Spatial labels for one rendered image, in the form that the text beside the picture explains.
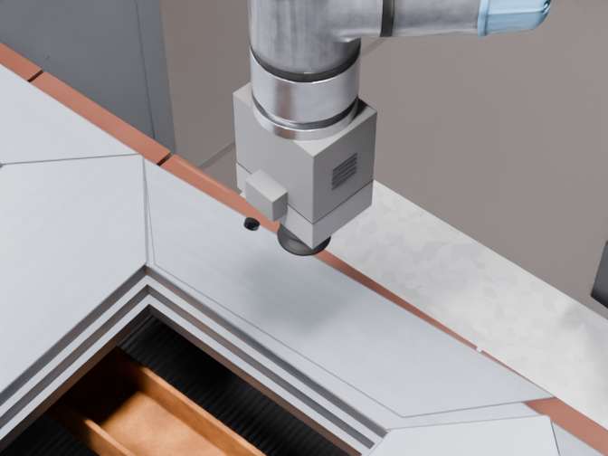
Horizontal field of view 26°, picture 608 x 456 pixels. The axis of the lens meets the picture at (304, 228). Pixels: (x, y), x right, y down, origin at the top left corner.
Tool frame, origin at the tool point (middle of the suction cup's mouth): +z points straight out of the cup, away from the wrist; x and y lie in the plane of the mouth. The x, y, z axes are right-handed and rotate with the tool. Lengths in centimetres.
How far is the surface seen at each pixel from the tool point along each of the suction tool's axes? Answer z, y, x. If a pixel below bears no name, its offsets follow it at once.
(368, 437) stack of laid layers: 10.9, 12.4, -4.5
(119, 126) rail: 13.0, -30.0, 3.3
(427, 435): 9.2, 16.1, -1.8
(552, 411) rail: 12.9, 20.4, 9.2
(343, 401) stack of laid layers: 9.4, 9.2, -4.3
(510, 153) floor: 95, -43, 93
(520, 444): 9.2, 21.7, 3.0
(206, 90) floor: 96, -93, 63
